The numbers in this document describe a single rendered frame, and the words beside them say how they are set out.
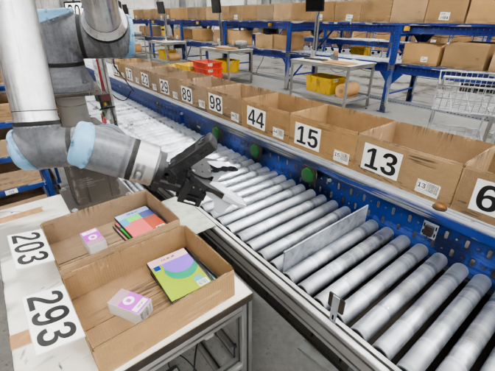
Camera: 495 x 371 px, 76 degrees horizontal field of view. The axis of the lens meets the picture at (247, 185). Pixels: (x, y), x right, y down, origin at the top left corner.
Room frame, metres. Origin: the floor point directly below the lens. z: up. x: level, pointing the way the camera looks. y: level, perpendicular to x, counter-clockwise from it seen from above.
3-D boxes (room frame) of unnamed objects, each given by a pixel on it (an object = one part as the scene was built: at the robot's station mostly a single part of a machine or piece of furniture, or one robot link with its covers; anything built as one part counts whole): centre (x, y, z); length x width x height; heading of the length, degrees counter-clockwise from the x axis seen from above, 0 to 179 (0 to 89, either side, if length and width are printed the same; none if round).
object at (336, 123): (1.48, -0.44, 0.97); 0.39 x 0.29 x 0.17; 38
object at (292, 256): (0.93, -0.30, 0.76); 0.46 x 0.01 x 0.09; 128
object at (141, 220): (0.97, 0.39, 0.79); 0.19 x 0.14 x 0.02; 42
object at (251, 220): (1.16, -0.12, 0.72); 0.52 x 0.05 x 0.05; 128
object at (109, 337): (0.65, 0.27, 0.80); 0.38 x 0.28 x 0.10; 130
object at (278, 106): (1.78, -0.20, 0.97); 0.39 x 0.29 x 0.17; 38
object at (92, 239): (0.87, 0.53, 0.78); 0.10 x 0.06 x 0.05; 42
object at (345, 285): (0.80, -0.40, 0.72); 0.52 x 0.05 x 0.05; 128
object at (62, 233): (0.90, 0.47, 0.80); 0.38 x 0.28 x 0.10; 130
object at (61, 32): (1.26, 0.68, 1.41); 0.17 x 0.15 x 0.18; 108
